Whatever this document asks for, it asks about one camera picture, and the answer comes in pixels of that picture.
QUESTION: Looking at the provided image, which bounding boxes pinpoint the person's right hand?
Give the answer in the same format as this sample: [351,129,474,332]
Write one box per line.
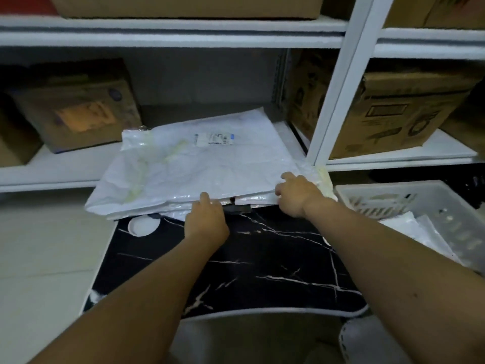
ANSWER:
[274,171,326,219]

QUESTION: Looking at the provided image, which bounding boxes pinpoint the person's left hand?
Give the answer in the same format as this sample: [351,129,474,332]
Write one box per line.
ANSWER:
[183,192,231,247]

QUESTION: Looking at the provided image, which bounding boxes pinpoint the pile of white mailers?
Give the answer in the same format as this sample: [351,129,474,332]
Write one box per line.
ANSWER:
[85,108,338,222]

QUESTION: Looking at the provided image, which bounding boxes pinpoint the large white bubble mailer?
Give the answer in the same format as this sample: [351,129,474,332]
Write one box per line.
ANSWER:
[85,108,304,216]

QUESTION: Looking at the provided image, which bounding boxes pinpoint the white plastic basket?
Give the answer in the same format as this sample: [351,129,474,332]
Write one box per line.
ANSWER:
[335,180,485,277]

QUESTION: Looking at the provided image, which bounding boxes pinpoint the white metal shelf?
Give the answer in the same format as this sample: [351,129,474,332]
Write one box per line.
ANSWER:
[0,0,485,194]

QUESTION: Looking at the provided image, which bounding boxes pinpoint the person's right forearm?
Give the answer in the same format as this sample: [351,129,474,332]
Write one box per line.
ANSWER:
[305,199,485,364]

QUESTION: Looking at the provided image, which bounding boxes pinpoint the person's left forearm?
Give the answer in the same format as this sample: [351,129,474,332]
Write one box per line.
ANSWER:
[28,237,228,364]

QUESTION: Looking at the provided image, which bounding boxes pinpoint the person's white shorts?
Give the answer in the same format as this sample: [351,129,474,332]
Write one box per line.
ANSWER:
[339,316,402,364]

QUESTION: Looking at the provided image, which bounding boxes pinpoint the black marble lap table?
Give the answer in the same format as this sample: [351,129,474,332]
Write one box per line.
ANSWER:
[82,204,369,321]

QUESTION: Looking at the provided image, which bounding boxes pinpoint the cardboard box with black print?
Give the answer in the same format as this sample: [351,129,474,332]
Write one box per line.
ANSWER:
[284,49,482,160]

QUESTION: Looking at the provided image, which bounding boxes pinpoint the cardboard box with orange label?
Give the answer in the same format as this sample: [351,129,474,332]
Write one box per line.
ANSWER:
[7,58,143,154]

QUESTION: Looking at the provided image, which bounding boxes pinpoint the dark cardboard box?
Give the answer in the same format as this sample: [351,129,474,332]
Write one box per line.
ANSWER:
[441,81,485,148]

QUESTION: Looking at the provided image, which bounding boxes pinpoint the plain brown cardboard box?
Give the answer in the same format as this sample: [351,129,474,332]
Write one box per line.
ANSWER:
[0,94,42,167]

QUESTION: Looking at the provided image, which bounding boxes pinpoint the large cardboard box white label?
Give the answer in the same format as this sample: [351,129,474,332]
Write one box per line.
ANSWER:
[49,0,325,20]

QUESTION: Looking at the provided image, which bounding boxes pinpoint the red box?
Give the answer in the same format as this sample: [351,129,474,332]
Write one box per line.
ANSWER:
[0,0,58,16]

